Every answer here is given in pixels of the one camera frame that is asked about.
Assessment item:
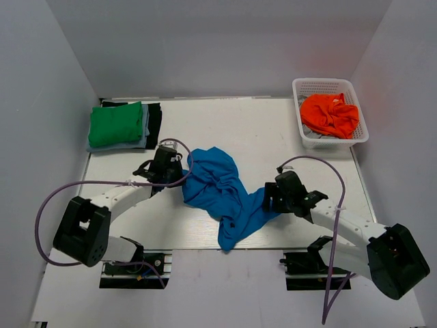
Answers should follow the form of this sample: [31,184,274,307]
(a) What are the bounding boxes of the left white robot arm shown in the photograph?
[53,146,184,273]

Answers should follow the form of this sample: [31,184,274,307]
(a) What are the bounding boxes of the white plastic basket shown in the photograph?
[292,77,369,149]

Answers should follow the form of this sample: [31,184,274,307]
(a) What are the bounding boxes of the folded green t-shirt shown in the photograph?
[88,102,143,148]

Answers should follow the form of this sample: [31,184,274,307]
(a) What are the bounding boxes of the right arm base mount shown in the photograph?
[279,250,352,292]

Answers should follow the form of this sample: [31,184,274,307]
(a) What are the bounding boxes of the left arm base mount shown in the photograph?
[99,251,173,290]

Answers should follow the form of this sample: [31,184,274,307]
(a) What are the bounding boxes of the orange t-shirt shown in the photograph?
[300,94,359,139]

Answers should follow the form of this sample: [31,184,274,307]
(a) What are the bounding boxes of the grey t-shirt in basket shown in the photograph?
[297,95,322,139]

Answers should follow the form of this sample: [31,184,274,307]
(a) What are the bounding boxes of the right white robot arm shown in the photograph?
[262,171,430,300]

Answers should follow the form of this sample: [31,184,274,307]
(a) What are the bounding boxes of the folded black t-shirt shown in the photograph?
[102,100,163,150]

